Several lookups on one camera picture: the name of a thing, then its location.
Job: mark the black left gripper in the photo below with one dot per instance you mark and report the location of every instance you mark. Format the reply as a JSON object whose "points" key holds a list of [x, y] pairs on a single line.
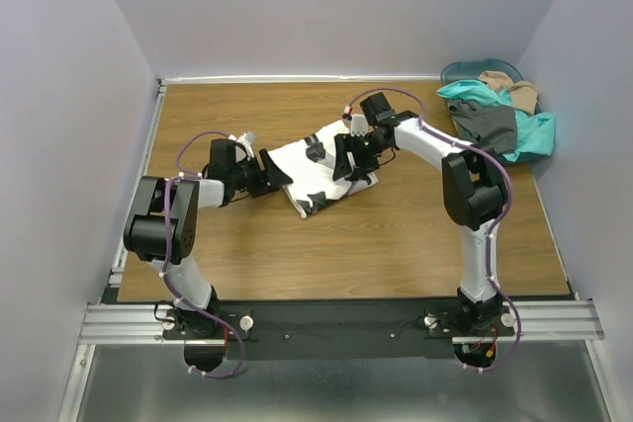
{"points": [[262, 175]]}

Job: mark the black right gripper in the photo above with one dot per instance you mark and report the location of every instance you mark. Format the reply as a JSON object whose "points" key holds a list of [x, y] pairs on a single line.
{"points": [[350, 157]]}

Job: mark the white t shirt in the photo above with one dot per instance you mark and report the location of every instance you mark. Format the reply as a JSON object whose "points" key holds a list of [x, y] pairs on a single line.
{"points": [[309, 163]]}

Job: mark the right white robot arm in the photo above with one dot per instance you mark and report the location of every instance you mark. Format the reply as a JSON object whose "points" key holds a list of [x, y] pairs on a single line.
{"points": [[476, 190]]}

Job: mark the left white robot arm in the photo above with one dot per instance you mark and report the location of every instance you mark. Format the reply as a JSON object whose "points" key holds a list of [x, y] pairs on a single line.
{"points": [[162, 223]]}

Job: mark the dark grey t shirt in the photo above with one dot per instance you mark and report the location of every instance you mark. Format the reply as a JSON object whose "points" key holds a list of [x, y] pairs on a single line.
{"points": [[488, 125]]}

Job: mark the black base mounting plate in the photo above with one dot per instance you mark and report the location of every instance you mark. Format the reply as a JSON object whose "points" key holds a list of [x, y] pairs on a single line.
{"points": [[337, 329]]}

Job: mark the tan t shirt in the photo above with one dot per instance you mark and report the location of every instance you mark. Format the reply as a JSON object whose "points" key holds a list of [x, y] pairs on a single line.
{"points": [[522, 94]]}

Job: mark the teal t shirt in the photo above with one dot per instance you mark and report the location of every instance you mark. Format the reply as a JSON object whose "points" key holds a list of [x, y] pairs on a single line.
{"points": [[536, 133]]}

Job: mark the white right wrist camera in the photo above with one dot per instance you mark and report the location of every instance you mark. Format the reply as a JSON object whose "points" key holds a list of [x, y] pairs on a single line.
{"points": [[358, 125]]}

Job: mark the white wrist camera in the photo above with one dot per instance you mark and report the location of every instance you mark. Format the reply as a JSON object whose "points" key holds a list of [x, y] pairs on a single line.
{"points": [[358, 125], [244, 143]]}

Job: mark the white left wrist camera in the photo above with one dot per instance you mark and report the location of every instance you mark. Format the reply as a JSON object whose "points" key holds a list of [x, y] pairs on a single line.
{"points": [[244, 143]]}

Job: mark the aluminium front frame rail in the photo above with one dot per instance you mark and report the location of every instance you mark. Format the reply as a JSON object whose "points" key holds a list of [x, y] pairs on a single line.
{"points": [[138, 324]]}

